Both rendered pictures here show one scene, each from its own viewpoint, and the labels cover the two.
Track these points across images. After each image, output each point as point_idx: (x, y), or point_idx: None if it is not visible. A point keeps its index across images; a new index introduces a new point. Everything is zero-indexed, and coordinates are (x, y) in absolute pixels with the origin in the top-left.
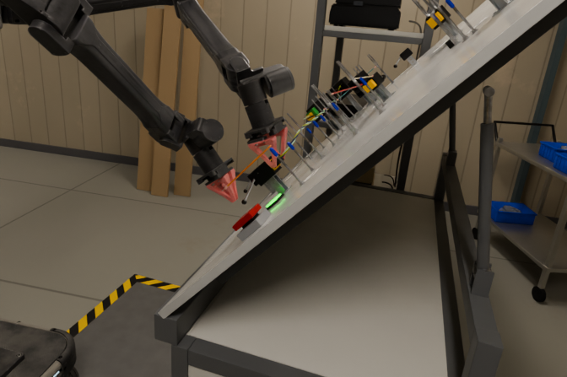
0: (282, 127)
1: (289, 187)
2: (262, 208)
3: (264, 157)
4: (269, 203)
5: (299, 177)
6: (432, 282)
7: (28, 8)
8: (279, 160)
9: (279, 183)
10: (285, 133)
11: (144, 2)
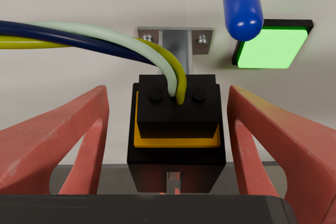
0: (58, 215)
1: (156, 27)
2: (115, 120)
3: (264, 170)
4: (295, 55)
5: (58, 15)
6: None
7: None
8: (193, 86)
9: (162, 71)
10: (19, 147)
11: None
